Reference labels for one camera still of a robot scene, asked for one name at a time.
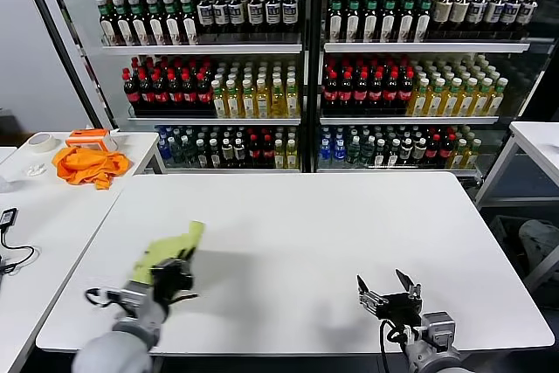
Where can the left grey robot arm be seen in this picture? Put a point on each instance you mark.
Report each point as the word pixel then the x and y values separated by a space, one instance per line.
pixel 118 347

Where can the yellow drink bottle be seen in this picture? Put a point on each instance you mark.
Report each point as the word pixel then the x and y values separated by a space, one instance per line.
pixel 263 102
pixel 435 102
pixel 278 101
pixel 471 155
pixel 496 102
pixel 418 102
pixel 292 101
pixel 481 102
pixel 233 102
pixel 451 102
pixel 248 102
pixel 279 156
pixel 291 156
pixel 467 102
pixel 218 102
pixel 457 155

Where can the blue water bottle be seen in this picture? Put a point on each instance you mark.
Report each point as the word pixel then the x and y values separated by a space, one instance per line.
pixel 339 154
pixel 164 150
pixel 325 154

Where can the black cabinet post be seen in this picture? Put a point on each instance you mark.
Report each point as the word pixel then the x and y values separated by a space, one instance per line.
pixel 313 63

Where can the small white plastic piece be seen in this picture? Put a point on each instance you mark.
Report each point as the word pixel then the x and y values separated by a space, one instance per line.
pixel 36 169

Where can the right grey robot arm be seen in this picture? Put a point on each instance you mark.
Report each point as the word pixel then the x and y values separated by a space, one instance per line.
pixel 436 362

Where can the black storage crate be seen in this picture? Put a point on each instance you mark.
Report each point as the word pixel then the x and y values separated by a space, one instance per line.
pixel 502 233

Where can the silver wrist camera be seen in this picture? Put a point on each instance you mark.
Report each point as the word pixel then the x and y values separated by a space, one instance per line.
pixel 135 296
pixel 439 329

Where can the pale cloth bundle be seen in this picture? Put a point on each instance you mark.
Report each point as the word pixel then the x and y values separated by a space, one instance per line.
pixel 537 242

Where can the black power adapter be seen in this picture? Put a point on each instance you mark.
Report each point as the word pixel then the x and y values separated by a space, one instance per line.
pixel 8 217

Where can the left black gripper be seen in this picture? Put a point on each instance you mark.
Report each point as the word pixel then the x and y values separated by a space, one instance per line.
pixel 172 279

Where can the white cap blue label bottle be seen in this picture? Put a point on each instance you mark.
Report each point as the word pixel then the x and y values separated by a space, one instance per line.
pixel 509 14
pixel 475 12
pixel 272 14
pixel 236 15
pixel 204 15
pixel 221 15
pixel 255 14
pixel 492 13
pixel 526 15
pixel 289 13

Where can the green cap dark tea bottle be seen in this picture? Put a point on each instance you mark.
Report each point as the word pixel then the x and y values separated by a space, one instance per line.
pixel 123 23
pixel 154 23
pixel 107 23
pixel 335 21
pixel 188 23
pixel 370 21
pixel 171 23
pixel 405 21
pixel 388 21
pixel 353 21
pixel 138 23
pixel 422 21

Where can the white shelf board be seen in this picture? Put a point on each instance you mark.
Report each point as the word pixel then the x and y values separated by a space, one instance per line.
pixel 214 121
pixel 201 50
pixel 410 120
pixel 231 170
pixel 393 169
pixel 428 47

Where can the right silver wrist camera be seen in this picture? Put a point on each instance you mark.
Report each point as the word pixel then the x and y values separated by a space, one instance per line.
pixel 439 329

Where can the beige label dark bottle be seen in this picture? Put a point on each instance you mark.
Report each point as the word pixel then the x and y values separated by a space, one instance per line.
pixel 458 12
pixel 442 12

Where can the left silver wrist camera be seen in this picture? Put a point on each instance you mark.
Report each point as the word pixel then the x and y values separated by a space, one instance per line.
pixel 135 296

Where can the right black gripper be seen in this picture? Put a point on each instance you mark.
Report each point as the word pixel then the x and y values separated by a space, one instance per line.
pixel 399 306

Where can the crumpled orange cloth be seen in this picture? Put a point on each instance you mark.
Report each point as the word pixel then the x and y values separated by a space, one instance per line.
pixel 87 167

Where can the white cap dark bottle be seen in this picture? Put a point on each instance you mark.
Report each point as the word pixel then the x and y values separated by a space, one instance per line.
pixel 213 155
pixel 226 154
pixel 419 154
pixel 239 154
pixel 380 155
pixel 393 155
pixel 201 155
pixel 405 154

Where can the black slanted door frame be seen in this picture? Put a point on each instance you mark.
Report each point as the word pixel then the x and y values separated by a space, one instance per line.
pixel 62 41

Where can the red cap cola bottle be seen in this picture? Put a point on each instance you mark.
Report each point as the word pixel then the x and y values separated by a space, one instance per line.
pixel 189 95
pixel 446 152
pixel 360 93
pixel 375 93
pixel 204 95
pixel 146 95
pixel 175 95
pixel 254 154
pixel 267 154
pixel 346 93
pixel 331 93
pixel 131 95
pixel 432 152
pixel 405 92
pixel 160 95
pixel 390 93

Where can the orange and white box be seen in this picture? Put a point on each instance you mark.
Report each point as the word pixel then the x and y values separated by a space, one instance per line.
pixel 89 139

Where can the beige masking tape roll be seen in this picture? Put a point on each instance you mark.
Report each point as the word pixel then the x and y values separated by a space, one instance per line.
pixel 43 149

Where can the light green t-shirt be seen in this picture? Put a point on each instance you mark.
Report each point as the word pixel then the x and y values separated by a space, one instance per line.
pixel 166 250

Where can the white side table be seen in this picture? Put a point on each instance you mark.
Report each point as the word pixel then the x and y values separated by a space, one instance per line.
pixel 135 146
pixel 537 133

